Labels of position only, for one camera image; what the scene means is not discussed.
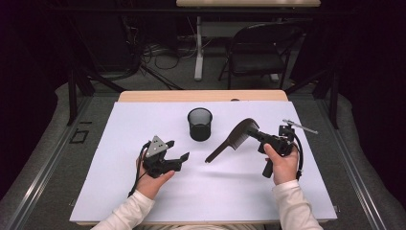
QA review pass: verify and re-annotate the black folding chair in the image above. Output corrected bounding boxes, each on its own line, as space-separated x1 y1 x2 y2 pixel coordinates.
217 21 305 90

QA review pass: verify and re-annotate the aluminium floor rail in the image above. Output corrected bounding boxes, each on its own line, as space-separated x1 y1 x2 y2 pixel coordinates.
314 97 389 230
4 95 95 230

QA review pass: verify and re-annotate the tangle of black cables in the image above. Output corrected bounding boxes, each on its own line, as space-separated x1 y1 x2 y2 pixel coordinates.
123 15 185 90

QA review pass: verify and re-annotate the person's left hand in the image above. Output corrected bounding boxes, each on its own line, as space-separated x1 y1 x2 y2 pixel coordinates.
135 156 176 200

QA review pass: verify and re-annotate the white-legged desk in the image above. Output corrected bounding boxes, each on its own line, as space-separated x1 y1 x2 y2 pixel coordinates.
175 0 322 81

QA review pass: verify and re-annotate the wooden table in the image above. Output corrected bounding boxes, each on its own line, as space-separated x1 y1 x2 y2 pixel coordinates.
75 89 330 226

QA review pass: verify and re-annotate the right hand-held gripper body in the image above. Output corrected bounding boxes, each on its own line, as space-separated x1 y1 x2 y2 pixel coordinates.
257 119 319 179

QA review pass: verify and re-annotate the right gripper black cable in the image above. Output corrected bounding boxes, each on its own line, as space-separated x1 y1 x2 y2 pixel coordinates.
288 127 305 181

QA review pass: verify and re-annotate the black metal stand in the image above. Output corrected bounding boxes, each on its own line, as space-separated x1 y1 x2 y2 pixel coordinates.
65 63 128 127
283 63 341 130

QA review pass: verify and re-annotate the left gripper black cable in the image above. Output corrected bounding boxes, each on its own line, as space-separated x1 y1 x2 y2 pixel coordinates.
127 141 151 198

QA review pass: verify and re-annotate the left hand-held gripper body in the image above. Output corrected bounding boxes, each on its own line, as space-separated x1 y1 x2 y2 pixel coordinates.
140 135 182 179

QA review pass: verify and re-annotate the black handled comb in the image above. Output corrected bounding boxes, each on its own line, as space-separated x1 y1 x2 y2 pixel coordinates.
204 117 261 164

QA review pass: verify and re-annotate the person's right hand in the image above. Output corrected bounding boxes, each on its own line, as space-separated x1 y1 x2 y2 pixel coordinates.
262 143 300 186

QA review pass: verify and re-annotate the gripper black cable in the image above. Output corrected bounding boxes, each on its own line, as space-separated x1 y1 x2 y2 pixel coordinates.
127 141 151 198
288 127 305 181

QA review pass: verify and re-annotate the black horizontal frame bar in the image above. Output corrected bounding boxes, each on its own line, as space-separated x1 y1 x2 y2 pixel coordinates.
47 7 352 17

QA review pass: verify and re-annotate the white board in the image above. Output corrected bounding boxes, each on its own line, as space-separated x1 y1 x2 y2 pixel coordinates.
69 101 338 223

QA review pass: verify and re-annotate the black mesh pen cup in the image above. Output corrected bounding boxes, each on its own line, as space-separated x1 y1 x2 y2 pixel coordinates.
187 107 214 143

